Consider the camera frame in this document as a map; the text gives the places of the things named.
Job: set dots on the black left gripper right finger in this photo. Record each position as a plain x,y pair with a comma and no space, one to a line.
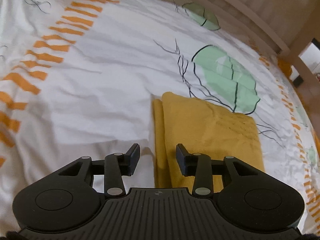
200,166

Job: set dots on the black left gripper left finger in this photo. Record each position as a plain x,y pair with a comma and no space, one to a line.
113,167

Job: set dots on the yellow knitted garment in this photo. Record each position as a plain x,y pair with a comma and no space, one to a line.
202,127

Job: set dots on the white leaf-patterned duvet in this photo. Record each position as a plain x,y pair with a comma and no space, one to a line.
78,77

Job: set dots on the white wooden bed frame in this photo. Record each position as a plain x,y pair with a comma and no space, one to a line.
286,27

